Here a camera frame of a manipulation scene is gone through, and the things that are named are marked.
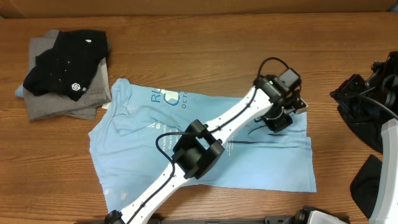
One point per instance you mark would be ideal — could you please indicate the black cloth pile right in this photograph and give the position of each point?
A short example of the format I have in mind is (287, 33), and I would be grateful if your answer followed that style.
(365, 185)

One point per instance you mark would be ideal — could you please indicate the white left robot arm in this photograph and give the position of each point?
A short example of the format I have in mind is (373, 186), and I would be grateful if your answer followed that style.
(201, 144)

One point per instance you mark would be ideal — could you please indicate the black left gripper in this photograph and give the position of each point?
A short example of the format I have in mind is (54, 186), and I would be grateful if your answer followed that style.
(278, 124)

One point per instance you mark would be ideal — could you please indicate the light blue printed t-shirt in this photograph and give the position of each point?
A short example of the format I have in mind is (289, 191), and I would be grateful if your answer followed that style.
(131, 144)

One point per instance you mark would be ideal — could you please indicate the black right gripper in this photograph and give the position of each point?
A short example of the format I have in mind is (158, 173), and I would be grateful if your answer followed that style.
(342, 98)

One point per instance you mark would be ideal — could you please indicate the grey folded garment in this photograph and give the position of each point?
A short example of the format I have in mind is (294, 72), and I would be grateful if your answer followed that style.
(53, 104)

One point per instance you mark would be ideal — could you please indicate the light blue folded garment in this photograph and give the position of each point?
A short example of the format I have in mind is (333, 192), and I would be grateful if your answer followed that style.
(19, 92)

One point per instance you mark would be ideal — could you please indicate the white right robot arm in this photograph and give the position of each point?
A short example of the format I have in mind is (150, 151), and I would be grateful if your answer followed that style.
(385, 210)

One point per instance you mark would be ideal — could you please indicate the black folded garment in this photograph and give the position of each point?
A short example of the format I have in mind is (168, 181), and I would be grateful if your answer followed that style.
(69, 67)

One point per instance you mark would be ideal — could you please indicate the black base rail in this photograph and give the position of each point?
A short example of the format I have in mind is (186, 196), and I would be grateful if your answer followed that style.
(298, 219)

